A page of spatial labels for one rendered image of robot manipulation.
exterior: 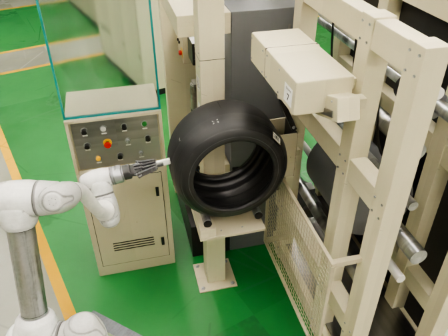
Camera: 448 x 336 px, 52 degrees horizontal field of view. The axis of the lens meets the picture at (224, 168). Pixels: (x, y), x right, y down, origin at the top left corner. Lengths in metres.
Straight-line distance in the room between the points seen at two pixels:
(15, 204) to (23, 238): 0.14
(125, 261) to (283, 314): 1.16
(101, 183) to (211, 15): 0.95
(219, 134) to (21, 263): 0.98
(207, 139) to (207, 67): 0.42
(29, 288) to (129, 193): 1.25
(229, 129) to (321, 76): 0.51
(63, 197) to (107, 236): 1.55
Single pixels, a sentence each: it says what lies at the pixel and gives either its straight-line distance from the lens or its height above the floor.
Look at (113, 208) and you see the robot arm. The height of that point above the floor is 1.12.
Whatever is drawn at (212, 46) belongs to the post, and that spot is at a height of 1.72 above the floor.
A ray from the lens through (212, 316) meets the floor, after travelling 3.16.
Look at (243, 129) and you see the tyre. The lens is 2.14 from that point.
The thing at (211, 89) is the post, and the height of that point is 1.49.
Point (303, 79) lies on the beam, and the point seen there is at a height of 1.78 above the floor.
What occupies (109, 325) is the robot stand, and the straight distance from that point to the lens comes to 2.39.
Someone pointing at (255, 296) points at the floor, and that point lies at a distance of 3.27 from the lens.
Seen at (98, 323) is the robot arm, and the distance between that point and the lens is 1.98.
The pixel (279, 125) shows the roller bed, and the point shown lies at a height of 1.15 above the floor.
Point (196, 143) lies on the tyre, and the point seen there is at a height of 1.40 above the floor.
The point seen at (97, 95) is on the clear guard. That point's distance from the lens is 2.67.
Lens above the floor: 2.53
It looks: 35 degrees down
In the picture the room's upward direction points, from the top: straight up
